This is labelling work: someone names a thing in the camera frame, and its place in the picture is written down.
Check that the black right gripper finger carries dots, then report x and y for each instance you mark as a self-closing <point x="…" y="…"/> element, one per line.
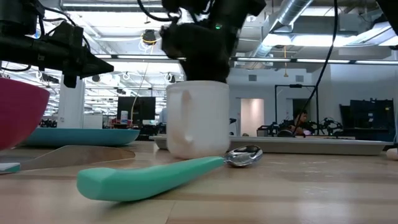
<point x="196" y="73"/>
<point x="217" y="74"/>

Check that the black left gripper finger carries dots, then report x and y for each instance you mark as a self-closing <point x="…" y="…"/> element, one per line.
<point x="93" y="66"/>
<point x="70" y="81"/>

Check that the white ceramic mug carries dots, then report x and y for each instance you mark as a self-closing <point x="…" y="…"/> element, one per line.
<point x="202" y="121"/>

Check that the teal plate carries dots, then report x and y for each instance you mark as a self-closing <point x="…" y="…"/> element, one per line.
<point x="84" y="137"/>

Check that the magenta bowl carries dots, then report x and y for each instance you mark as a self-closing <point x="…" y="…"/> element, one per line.
<point x="18" y="112"/>

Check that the beige cloth napkin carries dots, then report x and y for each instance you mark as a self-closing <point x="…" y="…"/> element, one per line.
<point x="393" y="154"/>

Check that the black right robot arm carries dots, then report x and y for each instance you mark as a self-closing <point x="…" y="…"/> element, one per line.
<point x="236" y="9"/>

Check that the black background robot arm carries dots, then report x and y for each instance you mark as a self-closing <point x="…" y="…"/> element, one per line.
<point x="330" y="125"/>
<point x="273" y="128"/>
<point x="232" y="120"/>

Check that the grey serving tray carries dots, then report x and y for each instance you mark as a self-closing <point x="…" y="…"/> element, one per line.
<point x="304" y="146"/>

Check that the white pillar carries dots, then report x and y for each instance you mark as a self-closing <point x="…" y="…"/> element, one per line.
<point x="71" y="105"/>

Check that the white board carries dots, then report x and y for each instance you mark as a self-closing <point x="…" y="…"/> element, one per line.
<point x="92" y="121"/>

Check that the person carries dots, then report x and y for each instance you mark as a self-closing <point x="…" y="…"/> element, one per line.
<point x="162" y="116"/>
<point x="301" y="119"/>

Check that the white bottle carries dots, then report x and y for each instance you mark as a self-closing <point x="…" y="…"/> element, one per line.
<point x="124" y="116"/>

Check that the black computer monitor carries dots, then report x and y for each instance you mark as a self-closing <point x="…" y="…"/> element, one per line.
<point x="144" y="107"/>

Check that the long ceiling light strip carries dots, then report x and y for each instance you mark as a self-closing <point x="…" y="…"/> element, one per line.
<point x="311" y="60"/>

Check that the black cabinet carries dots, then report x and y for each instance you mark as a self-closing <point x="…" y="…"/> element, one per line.
<point x="370" y="119"/>

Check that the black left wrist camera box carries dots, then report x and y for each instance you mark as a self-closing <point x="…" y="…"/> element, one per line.
<point x="68" y="34"/>

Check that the black metal station frame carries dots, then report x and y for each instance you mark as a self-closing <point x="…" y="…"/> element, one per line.
<point x="295" y="86"/>

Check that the silver ceiling duct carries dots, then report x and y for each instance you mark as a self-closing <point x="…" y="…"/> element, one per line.
<point x="292" y="12"/>

